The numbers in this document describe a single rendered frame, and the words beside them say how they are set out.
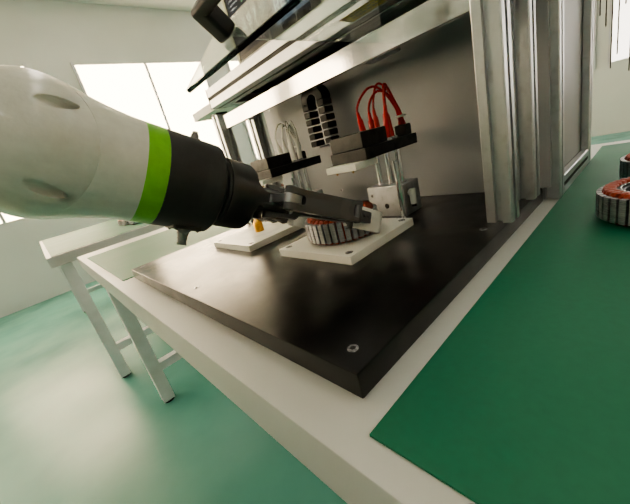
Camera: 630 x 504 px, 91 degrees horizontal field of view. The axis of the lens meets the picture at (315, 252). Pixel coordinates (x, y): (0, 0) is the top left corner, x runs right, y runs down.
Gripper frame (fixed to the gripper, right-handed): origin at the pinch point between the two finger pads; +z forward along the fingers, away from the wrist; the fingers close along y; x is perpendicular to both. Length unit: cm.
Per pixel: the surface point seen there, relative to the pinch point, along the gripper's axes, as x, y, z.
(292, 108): 31.0, -32.8, 11.9
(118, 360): -75, -160, 7
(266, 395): -16.9, 13.3, -19.7
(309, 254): -5.7, -0.2, -5.2
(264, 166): 11.1, -22.3, -0.6
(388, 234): -1.6, 7.6, 2.1
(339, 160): 9.5, -1.8, 0.2
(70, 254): -19, -157, -19
